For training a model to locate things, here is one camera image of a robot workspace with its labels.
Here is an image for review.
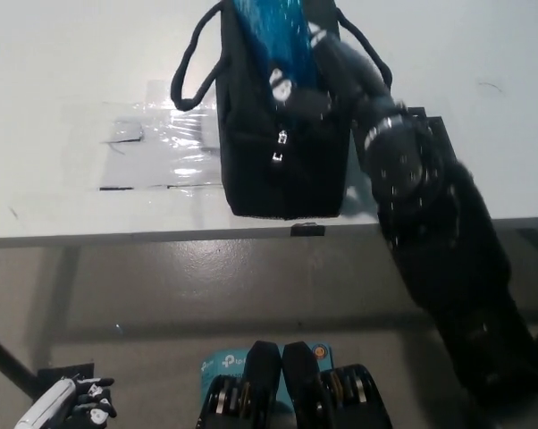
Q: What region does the black floor tape square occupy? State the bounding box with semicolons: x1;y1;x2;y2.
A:
37;360;96;397

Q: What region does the small black tape piece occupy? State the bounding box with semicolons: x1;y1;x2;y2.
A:
290;220;326;238

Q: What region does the black diagonal table leg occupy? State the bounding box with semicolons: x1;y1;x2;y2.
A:
0;325;42;400

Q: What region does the clear plastic sheet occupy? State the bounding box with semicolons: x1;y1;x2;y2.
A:
97;79;228;192

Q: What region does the black fabric duffel bag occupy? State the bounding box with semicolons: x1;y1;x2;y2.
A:
170;0;393;222

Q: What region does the grey paper piece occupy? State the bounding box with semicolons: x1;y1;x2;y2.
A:
100;121;146;145

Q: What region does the blue plate stack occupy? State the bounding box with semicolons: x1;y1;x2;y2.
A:
231;0;320;93

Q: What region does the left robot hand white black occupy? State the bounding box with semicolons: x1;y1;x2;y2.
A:
16;377;118;429

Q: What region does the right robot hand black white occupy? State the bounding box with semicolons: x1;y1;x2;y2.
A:
267;20;396;122

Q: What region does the teal tp-link box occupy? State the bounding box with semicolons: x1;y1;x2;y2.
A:
200;342;334;406

